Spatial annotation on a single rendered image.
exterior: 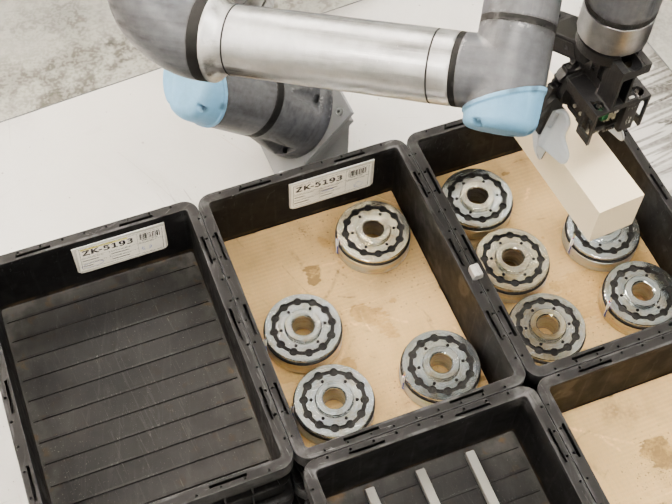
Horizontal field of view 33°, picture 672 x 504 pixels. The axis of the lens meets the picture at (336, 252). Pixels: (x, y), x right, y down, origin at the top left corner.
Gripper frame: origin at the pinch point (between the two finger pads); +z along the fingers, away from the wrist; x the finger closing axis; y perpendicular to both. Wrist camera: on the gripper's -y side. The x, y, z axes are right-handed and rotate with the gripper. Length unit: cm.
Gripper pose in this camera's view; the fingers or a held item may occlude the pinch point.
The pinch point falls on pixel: (563, 137)
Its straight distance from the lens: 140.3
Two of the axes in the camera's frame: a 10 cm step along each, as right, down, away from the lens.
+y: 4.4, 7.7, -4.7
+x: 9.0, -3.6, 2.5
